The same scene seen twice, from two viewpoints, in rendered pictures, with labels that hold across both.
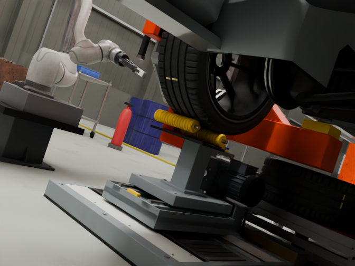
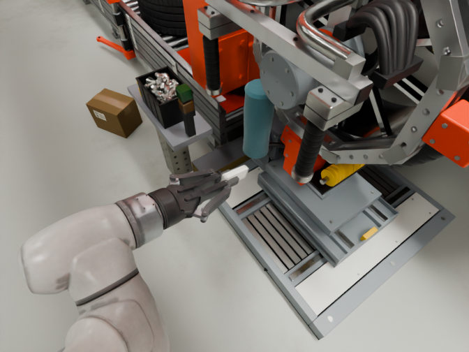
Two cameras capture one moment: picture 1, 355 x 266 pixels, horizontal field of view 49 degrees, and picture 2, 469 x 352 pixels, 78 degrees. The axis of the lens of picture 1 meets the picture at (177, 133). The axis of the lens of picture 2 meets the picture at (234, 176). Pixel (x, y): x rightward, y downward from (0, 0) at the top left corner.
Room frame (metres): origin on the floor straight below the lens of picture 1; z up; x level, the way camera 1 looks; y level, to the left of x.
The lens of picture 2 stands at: (2.03, 0.68, 1.23)
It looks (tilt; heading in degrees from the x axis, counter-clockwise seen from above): 53 degrees down; 280
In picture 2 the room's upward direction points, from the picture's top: straight up
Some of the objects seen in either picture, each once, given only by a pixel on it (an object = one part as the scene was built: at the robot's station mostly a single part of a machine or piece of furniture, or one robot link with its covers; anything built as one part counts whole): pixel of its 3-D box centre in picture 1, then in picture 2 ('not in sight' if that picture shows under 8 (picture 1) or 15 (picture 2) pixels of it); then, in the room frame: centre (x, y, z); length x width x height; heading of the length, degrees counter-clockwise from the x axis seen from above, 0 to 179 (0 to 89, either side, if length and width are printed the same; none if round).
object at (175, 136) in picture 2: (204, 146); (167, 108); (2.47, -0.19, 0.44); 0.43 x 0.17 x 0.03; 135
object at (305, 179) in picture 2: (145, 44); (309, 149); (1.96, 0.30, 0.83); 0.04 x 0.04 x 0.16
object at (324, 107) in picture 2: not in sight; (335, 100); (1.94, 0.28, 0.93); 0.09 x 0.05 x 0.05; 45
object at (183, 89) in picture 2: not in sight; (183, 92); (2.33, -0.05, 0.64); 0.04 x 0.04 x 0.04; 45
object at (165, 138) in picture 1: (181, 129); (312, 151); (1.89, -0.02, 0.48); 0.16 x 0.12 x 0.17; 45
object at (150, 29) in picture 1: (156, 29); (462, 133); (1.69, 0.23, 0.85); 0.09 x 0.08 x 0.07; 135
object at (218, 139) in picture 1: (202, 134); not in sight; (1.80, -0.11, 0.49); 0.29 x 0.06 x 0.06; 45
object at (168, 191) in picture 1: (190, 169); (327, 164); (1.80, -0.11, 0.32); 0.40 x 0.30 x 0.28; 135
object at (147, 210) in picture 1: (170, 208); (323, 197); (1.77, -0.08, 0.13); 0.50 x 0.36 x 0.10; 135
